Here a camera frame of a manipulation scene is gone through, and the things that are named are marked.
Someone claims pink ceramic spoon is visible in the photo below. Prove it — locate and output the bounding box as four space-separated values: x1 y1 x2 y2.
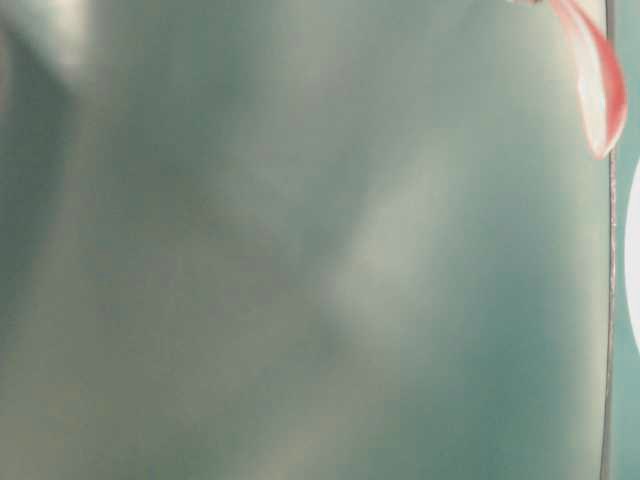
550 0 628 159

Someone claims white round bowl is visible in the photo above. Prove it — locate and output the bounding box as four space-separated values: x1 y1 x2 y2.
624 165 640 348

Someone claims green table mat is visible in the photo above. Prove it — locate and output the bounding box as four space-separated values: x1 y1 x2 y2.
611 1 639 479

